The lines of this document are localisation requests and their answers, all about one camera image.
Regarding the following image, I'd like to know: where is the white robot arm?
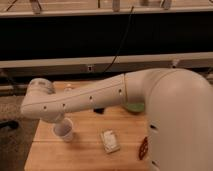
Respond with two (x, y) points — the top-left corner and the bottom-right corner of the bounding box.
(20, 68), (213, 171)

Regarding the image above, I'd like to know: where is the green ceramic bowl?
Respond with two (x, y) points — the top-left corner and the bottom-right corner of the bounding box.
(122, 103), (144, 113)

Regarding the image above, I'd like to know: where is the white power strip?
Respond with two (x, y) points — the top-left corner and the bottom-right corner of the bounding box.
(64, 84), (73, 91)

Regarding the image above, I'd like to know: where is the white wrapped packet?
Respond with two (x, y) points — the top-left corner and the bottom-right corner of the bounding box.
(101, 130), (120, 154)

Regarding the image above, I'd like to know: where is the black chair base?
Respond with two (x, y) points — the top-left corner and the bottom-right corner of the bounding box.
(0, 120), (19, 129)

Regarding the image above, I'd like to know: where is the red brown pepper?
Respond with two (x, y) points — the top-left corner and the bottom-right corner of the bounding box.
(138, 137), (148, 160)

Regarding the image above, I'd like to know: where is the black hanging cable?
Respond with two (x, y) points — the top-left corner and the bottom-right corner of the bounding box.
(99, 4), (135, 74)

